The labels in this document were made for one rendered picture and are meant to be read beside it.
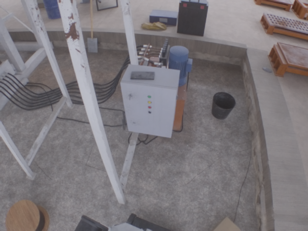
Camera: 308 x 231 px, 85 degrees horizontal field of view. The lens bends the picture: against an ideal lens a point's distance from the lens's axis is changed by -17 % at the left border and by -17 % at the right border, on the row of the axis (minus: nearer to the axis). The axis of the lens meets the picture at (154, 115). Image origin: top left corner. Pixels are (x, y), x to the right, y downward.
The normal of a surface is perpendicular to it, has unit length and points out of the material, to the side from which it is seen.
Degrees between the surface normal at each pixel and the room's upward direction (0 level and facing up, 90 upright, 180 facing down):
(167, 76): 0
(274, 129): 4
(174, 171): 0
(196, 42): 90
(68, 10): 81
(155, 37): 90
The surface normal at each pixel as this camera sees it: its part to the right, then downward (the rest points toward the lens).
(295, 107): 0.00, -0.62
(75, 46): -0.19, 0.65
